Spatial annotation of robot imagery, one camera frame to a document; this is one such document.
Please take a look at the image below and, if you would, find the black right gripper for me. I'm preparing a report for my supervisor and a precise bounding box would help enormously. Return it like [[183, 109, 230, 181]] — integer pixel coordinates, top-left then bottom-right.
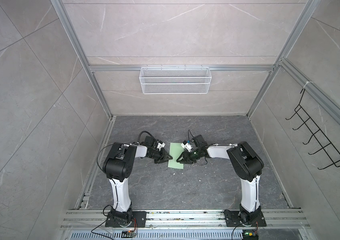
[[176, 148, 202, 164]]

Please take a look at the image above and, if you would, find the light green paper sheet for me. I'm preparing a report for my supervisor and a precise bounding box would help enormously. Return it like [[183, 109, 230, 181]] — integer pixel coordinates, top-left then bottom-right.
[[167, 143, 184, 170]]

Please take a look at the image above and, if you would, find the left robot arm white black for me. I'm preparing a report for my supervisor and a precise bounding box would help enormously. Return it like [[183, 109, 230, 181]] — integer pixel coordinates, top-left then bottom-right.
[[102, 136, 172, 224]]

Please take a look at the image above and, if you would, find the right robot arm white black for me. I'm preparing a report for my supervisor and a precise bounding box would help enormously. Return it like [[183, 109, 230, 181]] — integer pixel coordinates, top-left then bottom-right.
[[177, 135, 264, 226]]

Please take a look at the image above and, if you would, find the left small circuit board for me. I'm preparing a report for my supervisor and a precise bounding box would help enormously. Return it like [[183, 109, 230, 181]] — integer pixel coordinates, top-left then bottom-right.
[[121, 230, 137, 238]]

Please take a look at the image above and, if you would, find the small circuit board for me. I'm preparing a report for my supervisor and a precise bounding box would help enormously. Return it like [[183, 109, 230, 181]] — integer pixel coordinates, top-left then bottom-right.
[[243, 230, 259, 240], [121, 230, 137, 238]]

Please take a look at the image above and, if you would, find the right small circuit board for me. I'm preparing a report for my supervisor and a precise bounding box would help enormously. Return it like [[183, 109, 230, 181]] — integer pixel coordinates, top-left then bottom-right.
[[243, 230, 259, 240]]

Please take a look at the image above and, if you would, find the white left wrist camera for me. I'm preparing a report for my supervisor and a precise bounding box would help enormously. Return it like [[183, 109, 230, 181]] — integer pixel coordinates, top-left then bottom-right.
[[156, 141, 165, 151]]

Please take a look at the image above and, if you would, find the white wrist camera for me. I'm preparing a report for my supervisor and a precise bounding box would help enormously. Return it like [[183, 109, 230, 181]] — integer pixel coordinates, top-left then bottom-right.
[[181, 141, 193, 152], [156, 141, 165, 151]]

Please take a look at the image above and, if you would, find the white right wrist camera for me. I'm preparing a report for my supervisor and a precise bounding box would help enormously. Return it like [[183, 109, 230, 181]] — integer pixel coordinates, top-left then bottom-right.
[[181, 141, 193, 152]]

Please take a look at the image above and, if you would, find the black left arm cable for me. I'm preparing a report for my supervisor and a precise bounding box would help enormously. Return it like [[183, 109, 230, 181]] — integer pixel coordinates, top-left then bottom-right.
[[137, 130, 157, 145]]

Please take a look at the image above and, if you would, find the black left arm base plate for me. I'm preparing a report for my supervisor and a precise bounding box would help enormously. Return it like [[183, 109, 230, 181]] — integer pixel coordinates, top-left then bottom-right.
[[105, 211, 147, 228]]

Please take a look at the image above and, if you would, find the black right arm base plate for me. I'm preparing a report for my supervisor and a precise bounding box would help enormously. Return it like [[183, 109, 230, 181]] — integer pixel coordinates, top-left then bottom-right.
[[223, 208, 267, 227]]

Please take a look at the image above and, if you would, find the white wire mesh basket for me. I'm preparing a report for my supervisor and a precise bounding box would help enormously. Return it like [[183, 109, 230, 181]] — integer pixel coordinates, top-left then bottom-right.
[[139, 67, 212, 95]]

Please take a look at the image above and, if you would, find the aluminium frame rail front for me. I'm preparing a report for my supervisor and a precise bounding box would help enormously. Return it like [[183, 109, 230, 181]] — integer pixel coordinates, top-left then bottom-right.
[[59, 209, 311, 230]]

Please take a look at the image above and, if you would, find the black wire hook rack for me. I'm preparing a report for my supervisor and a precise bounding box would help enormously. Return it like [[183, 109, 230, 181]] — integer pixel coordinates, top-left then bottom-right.
[[285, 89, 340, 170]]

